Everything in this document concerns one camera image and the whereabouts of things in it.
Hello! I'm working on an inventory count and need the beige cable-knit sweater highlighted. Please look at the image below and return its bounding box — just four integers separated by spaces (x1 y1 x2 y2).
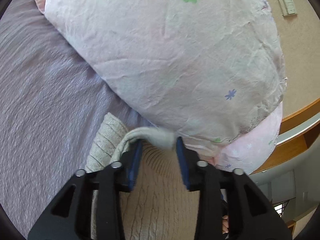
85 113 199 239

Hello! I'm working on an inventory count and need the person's right hand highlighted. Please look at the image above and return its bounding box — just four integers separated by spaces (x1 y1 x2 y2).
222 215 229 234

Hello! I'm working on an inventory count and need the right pink floral pillow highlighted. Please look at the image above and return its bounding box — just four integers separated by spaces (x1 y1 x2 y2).
183 103 283 174

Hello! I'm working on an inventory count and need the pink floral pillow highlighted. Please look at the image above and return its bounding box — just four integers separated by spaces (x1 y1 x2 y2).
34 0 286 146
183 103 283 174

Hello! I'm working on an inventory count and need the wooden headboard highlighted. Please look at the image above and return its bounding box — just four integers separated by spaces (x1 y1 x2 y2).
253 99 319 174

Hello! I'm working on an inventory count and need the left pink floral pillow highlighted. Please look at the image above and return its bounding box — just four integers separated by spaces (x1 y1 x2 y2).
34 0 286 146

